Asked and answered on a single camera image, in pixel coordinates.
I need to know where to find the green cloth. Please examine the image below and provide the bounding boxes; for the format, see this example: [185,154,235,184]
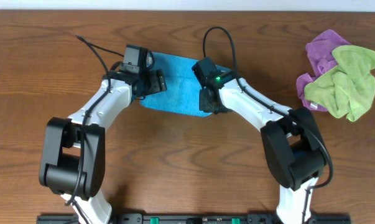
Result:
[304,45,375,122]

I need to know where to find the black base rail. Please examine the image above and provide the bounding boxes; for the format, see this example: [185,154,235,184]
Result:
[36,213,352,224]

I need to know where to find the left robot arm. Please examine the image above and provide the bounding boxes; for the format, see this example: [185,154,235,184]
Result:
[39,45,167,223]

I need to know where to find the blue cloth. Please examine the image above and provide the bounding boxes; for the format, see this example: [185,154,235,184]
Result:
[139,51,233,118]

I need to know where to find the purple cloth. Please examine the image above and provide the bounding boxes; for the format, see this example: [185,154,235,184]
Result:
[296,29,351,112]

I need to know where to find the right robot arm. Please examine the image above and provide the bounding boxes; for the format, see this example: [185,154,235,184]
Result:
[192,58,331,223]

